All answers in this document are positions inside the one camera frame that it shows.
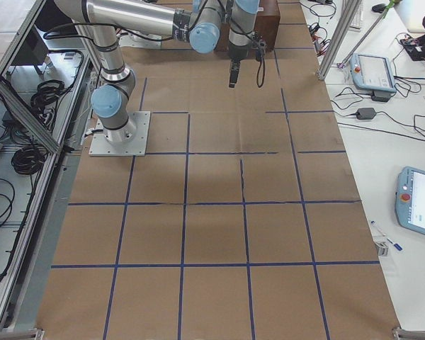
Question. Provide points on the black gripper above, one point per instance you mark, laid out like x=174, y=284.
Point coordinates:
x=237, y=52

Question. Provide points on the dark wooden drawer cabinet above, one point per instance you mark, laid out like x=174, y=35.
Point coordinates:
x=266, y=25

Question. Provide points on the black power adapter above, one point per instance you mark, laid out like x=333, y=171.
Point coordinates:
x=365, y=113

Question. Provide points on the teach pendant far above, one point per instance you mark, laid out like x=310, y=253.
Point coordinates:
x=371, y=72

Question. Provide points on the teach pendant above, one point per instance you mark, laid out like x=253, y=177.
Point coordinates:
x=410, y=199
x=371, y=72

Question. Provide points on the teach pendant near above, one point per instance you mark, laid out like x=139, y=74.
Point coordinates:
x=410, y=199

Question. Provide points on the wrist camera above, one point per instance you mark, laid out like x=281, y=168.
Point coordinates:
x=259, y=46

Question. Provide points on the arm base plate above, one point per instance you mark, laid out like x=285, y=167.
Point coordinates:
x=131, y=140

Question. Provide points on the aluminium frame post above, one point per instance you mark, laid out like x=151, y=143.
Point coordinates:
x=350, y=9

